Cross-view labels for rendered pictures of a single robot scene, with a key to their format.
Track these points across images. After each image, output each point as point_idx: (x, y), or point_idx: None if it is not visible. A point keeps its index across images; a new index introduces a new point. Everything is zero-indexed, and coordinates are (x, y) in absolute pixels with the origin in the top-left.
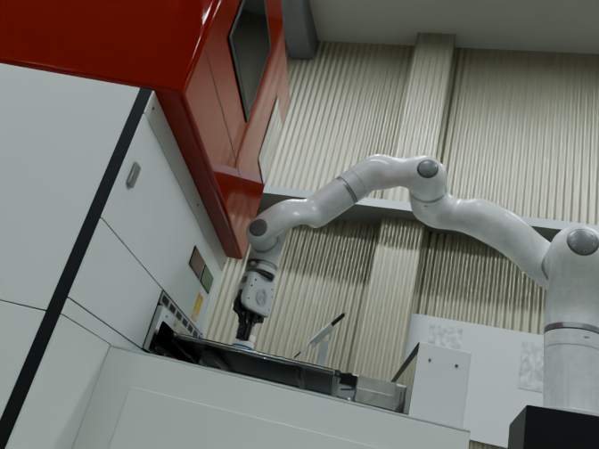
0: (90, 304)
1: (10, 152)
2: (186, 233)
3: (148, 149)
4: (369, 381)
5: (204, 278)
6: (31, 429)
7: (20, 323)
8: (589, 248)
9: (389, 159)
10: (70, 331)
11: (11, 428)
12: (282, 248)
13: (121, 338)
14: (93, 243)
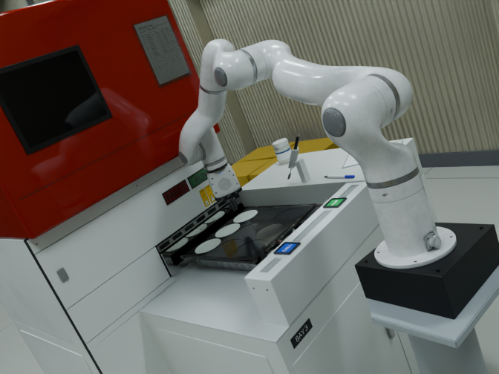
0: (103, 326)
1: (30, 283)
2: (145, 205)
3: (58, 253)
4: None
5: (195, 182)
6: None
7: (85, 354)
8: (339, 130)
9: (211, 54)
10: (103, 345)
11: None
12: (214, 145)
13: (145, 298)
14: (73, 320)
